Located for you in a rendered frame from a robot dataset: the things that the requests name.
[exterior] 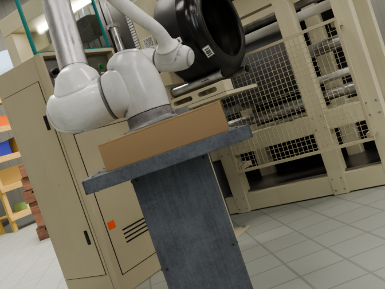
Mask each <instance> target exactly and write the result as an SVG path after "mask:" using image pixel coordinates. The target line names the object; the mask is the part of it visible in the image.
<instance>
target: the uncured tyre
mask: <svg viewBox="0 0 385 289"><path fill-rule="evenodd" d="M153 19H154V20H156V21H157V22H158V23H160V24H161V25H162V26H163V27H164V28H165V29H166V31H167V32H168V34H169V35H170V36H171V38H174V39H176V38H178V37H181V39H182V41H183V42H181V44H182V45H186V46H188V47H190V48H191V49H192V50H193V52H194V62H193V64H192V65H191V66H190V67H189V68H187V69H185V70H182V71H177V72H174V73H175V74H176V75H178V76H179V77H180V78H182V79H183V80H185V81H187V82H188V83H189V82H191V81H193V80H196V79H198V78H201V77H203V76H206V75H208V74H211V73H213V72H216V71H218V70H220V69H224V70H225V71H226V74H227V75H226V77H227V76H230V75H232V74H233V73H234V72H236V71H237V70H238V69H239V68H240V66H241V64H242V61H243V58H244V56H245V50H246V42H245V34H244V30H243V26H242V23H241V20H240V17H239V15H238V13H237V11H236V8H235V7H234V5H233V3H232V1H231V0H157V2H156V5H155V9H154V16H153ZM207 45H209V46H210V48H211V49H212V51H213V52H214V53H215V54H214V55H212V56H211V57H209V58H208V57H207V56H206V55H205V53H204V51H203V50H202V48H204V47H205V46H207Z"/></svg>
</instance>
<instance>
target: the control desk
mask: <svg viewBox="0 0 385 289"><path fill-rule="evenodd" d="M85 54H86V57H87V61H88V65H89V66H90V67H92V68H94V69H95V70H97V71H98V73H99V75H100V76H102V75H103V74H104V73H105V72H106V71H108V70H107V64H108V61H109V59H110V58H112V56H113V55H114V54H115V52H114V49H113V48H101V49H86V50H85ZM59 73H60V70H59V67H58V63H57V59H56V55H55V52H46V53H37V54H36V55H34V56H33V57H31V58H29V59H28V60H26V61H24V62H22V63H21V64H19V65H17V66H16V67H14V68H12V69H11V70H9V71H7V72H5V73H3V74H2V75H0V98H1V102H2V104H3V107H4V110H5V112H6V116H7V119H8V121H9V124H10V127H11V130H12V132H13V135H14V138H15V141H16V144H17V147H18V149H19V153H20V155H21V158H22V161H23V164H24V166H25V169H26V172H27V175H28V177H29V181H30V183H31V186H32V189H33V191H34V195H35V197H36V200H37V203H38V206H39V208H40V211H41V214H42V217H43V219H44V223H45V225H46V228H47V231H48V234H49V237H50V240H51V242H52V245H53V248H54V251H55V253H56V256H57V259H58V262H59V265H60V267H61V270H62V274H63V276H64V279H65V282H66V285H67V287H68V289H134V288H135V287H137V286H138V285H140V284H141V283H142V282H144V281H145V280H146V279H148V278H149V277H150V276H152V275H153V274H154V273H156V272H157V271H159V270H160V269H161V266H160V263H159V259H158V256H157V254H156V251H155V248H154V245H153V242H152V239H151V236H150V233H149V231H148V228H147V224H146V222H145V219H144V216H143V213H142V210H141V208H140V205H139V202H138V198H137V196H136V193H135V190H134V188H133V184H132V183H131V180H129V181H126V182H123V183H120V184H118V185H115V186H111V187H109V188H106V189H103V190H100V191H99V192H95V193H92V194H89V195H86V194H85V191H84V188H83V185H82V181H84V180H85V179H87V178H88V177H89V176H91V175H92V174H93V173H95V172H97V171H99V170H102V169H103V168H105V166H104V162H103V159H102V157H101V154H100V151H99V147H98V145H99V144H101V143H104V142H107V141H109V140H112V139H115V138H118V137H120V136H123V135H124V134H125V133H126V132H128V131H129V126H128V122H127V120H126V118H119V119H117V120H114V121H112V122H111V123H109V124H106V125H104V126H102V127H99V128H96V129H94V130H90V131H87V132H82V133H77V134H69V133H66V132H60V131H57V130H56V129H55V128H54V127H53V126H52V125H51V123H50V121H49V119H48V117H47V114H46V105H47V103H48V100H49V98H50V97H51V96H52V95H54V87H55V79H56V77H57V76H58V74H59ZM112 220H114V222H115V225H116V227H115V228H113V229H111V230H109V228H108V224H107V223H108V222H110V221H112Z"/></svg>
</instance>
